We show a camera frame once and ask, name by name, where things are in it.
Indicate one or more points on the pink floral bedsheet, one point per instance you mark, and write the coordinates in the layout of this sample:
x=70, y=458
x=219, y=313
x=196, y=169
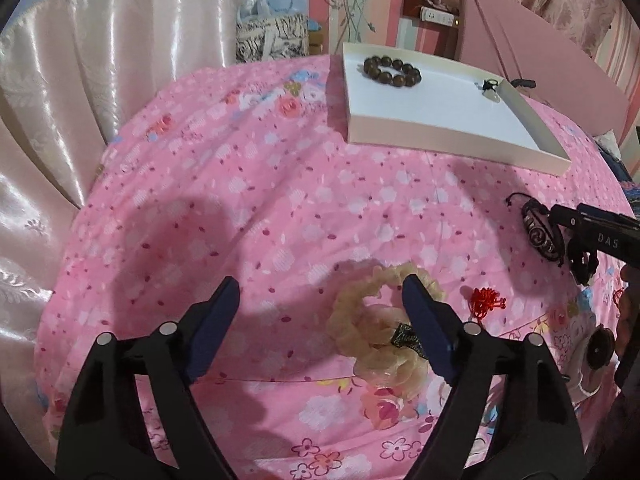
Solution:
x=250, y=210

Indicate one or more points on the white power strip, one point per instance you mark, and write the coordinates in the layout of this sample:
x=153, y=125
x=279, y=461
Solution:
x=439, y=16

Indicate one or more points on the white shallow cardboard box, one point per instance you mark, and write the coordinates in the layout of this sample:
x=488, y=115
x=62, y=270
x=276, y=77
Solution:
x=425, y=105

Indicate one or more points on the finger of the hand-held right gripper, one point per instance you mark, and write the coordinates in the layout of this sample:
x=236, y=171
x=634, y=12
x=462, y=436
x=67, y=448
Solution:
x=567, y=215

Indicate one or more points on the white bangle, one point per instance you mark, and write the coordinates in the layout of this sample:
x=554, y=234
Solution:
x=582, y=385

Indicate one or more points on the person's right hand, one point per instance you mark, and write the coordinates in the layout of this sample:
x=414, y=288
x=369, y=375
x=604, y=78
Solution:
x=630, y=340

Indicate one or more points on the brown cardboard box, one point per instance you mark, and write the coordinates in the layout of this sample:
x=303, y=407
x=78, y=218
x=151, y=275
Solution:
x=316, y=42

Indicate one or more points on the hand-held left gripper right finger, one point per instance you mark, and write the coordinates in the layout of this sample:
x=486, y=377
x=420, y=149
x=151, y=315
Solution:
x=425, y=315

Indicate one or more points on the cream satin curtain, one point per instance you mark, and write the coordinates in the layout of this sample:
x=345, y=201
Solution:
x=100, y=85

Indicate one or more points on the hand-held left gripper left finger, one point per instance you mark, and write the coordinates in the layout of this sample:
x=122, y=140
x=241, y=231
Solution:
x=215, y=320

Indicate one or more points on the pink box lid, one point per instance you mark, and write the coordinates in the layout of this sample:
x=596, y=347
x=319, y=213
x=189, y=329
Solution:
x=525, y=35

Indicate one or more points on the light blue paper bags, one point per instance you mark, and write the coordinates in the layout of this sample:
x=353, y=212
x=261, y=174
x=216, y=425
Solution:
x=272, y=6

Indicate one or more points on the black and white patterned tote bag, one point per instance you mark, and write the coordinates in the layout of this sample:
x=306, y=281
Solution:
x=272, y=37

